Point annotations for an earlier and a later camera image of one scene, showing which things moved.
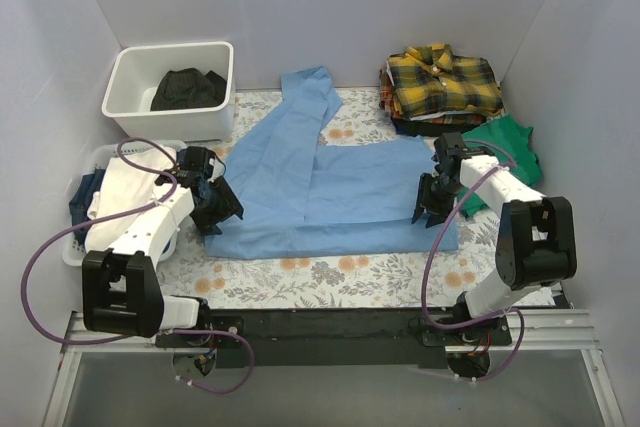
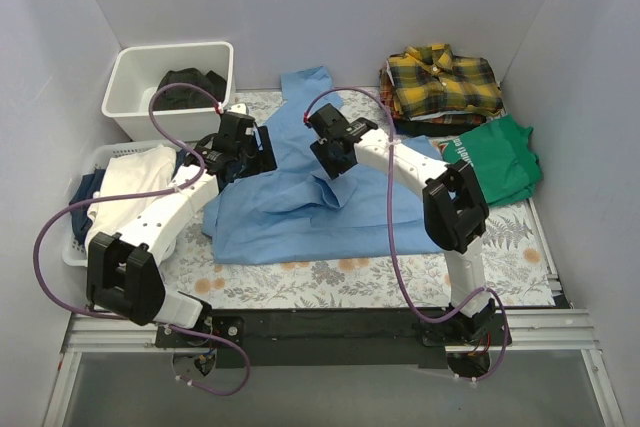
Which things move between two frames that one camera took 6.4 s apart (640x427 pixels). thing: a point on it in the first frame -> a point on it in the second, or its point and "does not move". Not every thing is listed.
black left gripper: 220,206 -> 255,156
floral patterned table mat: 401,280 does not move
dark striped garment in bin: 186,88 does not move
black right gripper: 435,198 -> 327,158
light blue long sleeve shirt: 298,197 does not move
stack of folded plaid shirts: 430,91 does not move
